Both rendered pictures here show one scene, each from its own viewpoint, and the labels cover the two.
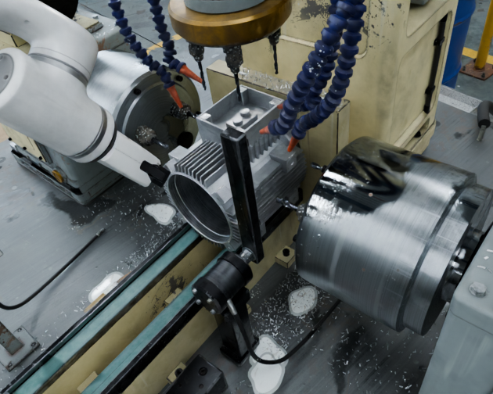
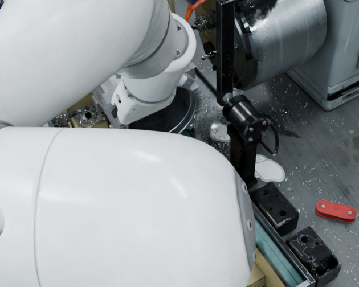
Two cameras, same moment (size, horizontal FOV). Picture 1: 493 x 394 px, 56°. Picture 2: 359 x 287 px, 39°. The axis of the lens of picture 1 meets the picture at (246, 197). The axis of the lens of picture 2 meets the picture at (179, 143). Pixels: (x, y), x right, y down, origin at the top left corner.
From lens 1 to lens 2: 0.83 m
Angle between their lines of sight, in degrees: 46
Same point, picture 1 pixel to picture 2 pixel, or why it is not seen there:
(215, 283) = (254, 113)
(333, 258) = (280, 41)
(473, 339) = (358, 9)
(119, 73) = not seen: outside the picture
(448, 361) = (346, 39)
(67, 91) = not seen: hidden behind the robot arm
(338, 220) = (269, 18)
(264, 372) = (267, 171)
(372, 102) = not seen: outside the picture
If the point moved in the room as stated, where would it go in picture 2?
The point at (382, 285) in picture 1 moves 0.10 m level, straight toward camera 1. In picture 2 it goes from (308, 29) to (352, 48)
